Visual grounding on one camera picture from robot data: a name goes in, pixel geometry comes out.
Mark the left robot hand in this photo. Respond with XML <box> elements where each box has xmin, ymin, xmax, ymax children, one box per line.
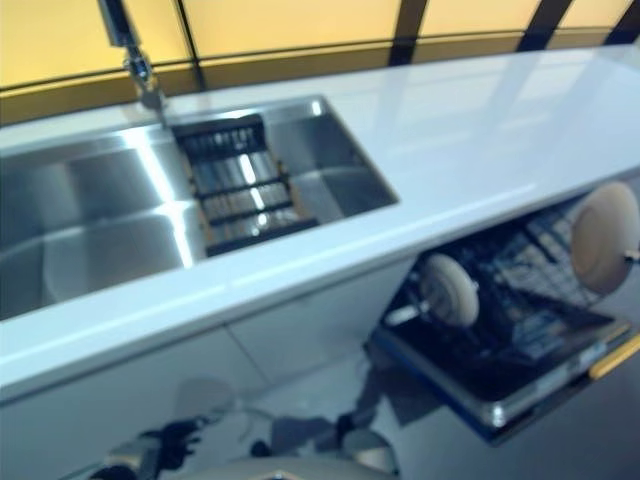
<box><xmin>144</xmin><ymin>419</ymin><xmax>202</xmax><ymax>469</ymax></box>

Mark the cream round plate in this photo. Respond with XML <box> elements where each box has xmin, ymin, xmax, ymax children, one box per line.
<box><xmin>418</xmin><ymin>252</ymin><xmax>480</xmax><ymax>327</ymax></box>
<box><xmin>569</xmin><ymin>182</ymin><xmax>639</xmax><ymax>296</ymax></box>

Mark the white glossy cabinet door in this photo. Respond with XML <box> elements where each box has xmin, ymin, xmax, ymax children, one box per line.
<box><xmin>0</xmin><ymin>324</ymin><xmax>271</xmax><ymax>451</ymax></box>
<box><xmin>224</xmin><ymin>259</ymin><xmax>416</xmax><ymax>376</ymax></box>

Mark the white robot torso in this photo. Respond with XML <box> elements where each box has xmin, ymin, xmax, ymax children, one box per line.
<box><xmin>174</xmin><ymin>462</ymin><xmax>361</xmax><ymax>480</ymax></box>

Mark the white right robot leg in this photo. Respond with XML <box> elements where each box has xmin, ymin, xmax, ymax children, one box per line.
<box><xmin>344</xmin><ymin>429</ymin><xmax>401</xmax><ymax>476</ymax></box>

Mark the black sink dish rack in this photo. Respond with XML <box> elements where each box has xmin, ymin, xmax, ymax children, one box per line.
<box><xmin>172</xmin><ymin>113</ymin><xmax>321</xmax><ymax>257</ymax></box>

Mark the stainless steel sink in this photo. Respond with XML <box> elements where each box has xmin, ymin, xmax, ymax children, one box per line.
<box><xmin>0</xmin><ymin>94</ymin><xmax>401</xmax><ymax>324</ymax></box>

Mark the chrome kitchen faucet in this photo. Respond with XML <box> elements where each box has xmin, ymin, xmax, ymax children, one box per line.
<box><xmin>97</xmin><ymin>0</ymin><xmax>166</xmax><ymax>111</ymax></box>

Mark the wire dishwasher basket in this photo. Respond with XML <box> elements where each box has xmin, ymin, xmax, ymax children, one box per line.
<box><xmin>404</xmin><ymin>199</ymin><xmax>640</xmax><ymax>361</ymax></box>

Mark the dark window frame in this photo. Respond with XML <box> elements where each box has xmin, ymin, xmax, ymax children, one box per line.
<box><xmin>0</xmin><ymin>0</ymin><xmax>640</xmax><ymax>101</ymax></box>

